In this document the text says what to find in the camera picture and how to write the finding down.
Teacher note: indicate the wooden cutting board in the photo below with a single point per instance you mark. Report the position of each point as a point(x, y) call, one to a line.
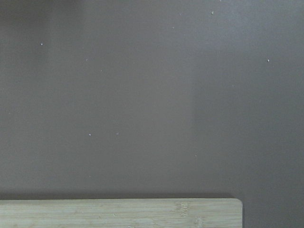
point(122, 213)

